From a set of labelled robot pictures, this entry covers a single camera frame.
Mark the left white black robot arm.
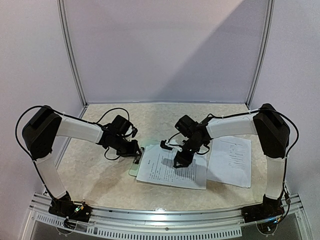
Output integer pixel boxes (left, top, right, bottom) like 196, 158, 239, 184
21, 105, 142, 217

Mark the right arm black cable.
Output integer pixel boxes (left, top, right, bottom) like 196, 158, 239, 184
279, 109, 301, 221

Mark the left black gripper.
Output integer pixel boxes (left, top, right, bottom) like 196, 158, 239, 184
112, 135, 142, 158

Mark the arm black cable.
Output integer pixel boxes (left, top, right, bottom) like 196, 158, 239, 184
279, 109, 301, 221
15, 105, 55, 201

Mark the aluminium frame post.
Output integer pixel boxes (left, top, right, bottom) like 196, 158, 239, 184
56, 0, 88, 108
245, 0, 275, 109

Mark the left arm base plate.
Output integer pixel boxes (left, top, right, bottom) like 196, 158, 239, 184
48, 199, 93, 223

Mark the printed paper sheet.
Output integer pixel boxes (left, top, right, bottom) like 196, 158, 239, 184
207, 136, 252, 188
136, 145, 207, 190

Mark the left aluminium frame post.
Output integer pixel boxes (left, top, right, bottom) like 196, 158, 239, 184
56, 0, 88, 108

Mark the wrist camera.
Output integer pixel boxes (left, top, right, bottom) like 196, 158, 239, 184
160, 139, 183, 152
111, 115, 138, 138

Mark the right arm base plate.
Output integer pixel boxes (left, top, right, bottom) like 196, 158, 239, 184
241, 203, 285, 223

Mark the aluminium front rail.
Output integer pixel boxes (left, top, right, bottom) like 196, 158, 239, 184
22, 193, 312, 240

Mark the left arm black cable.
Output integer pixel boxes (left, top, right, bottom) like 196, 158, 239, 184
15, 105, 55, 201

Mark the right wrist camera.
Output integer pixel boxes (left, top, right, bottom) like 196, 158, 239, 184
160, 139, 183, 152

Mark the green translucent plastic folder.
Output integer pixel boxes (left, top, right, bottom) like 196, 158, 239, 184
128, 144, 153, 177

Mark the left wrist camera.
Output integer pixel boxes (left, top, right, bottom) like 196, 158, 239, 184
111, 115, 138, 138

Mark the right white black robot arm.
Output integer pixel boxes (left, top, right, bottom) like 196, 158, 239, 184
173, 103, 290, 218

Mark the right aluminium frame post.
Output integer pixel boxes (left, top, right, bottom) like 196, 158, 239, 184
245, 0, 275, 109

